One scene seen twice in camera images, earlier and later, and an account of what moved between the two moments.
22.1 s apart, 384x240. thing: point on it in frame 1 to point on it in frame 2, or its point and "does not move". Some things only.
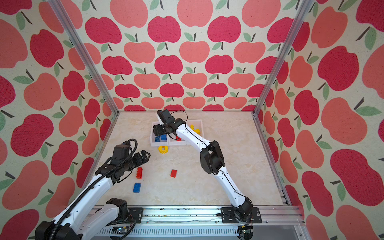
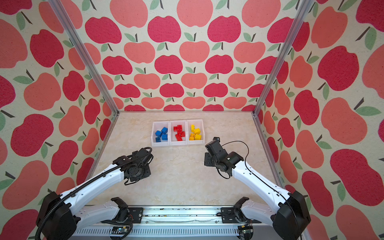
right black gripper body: x=159 y=128 to x=207 y=162
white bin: x=153 y=142 does not move
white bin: x=197 y=124 does not move
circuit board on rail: x=119 y=230 does not move
